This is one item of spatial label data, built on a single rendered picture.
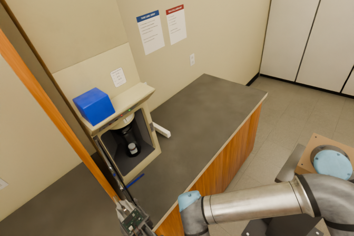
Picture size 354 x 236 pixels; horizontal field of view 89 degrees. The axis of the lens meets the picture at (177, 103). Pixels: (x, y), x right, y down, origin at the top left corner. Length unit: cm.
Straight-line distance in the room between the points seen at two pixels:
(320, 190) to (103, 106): 68
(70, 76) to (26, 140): 65
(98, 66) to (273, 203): 73
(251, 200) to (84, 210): 95
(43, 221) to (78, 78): 88
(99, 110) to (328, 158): 92
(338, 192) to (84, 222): 110
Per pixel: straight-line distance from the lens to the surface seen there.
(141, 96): 81
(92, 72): 79
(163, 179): 118
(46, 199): 146
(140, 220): 63
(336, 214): 58
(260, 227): 208
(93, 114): 72
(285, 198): 57
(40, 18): 72
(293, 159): 132
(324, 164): 98
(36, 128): 130
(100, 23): 78
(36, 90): 66
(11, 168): 140
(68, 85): 77
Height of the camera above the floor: 195
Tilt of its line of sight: 37 degrees down
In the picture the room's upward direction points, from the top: 10 degrees counter-clockwise
